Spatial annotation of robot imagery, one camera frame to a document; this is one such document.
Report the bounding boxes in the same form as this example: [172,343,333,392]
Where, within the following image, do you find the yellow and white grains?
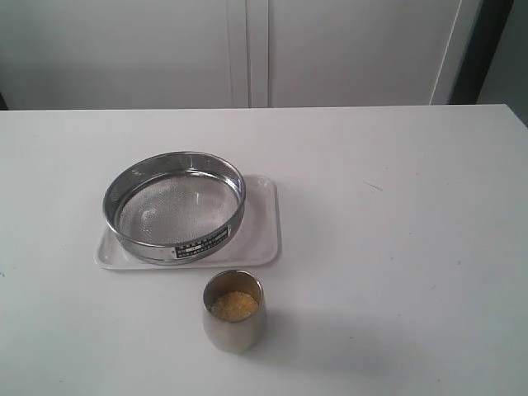
[210,291,259,322]

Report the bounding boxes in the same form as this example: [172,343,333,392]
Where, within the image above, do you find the stainless steel cup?
[202,269,266,354]

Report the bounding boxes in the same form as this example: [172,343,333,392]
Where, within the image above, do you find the round stainless steel sieve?
[102,151,247,266]

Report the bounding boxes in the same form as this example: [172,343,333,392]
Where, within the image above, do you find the white plastic tray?
[94,175,281,271]

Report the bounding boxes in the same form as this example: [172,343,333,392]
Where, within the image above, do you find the white cabinet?
[1,1,480,110]

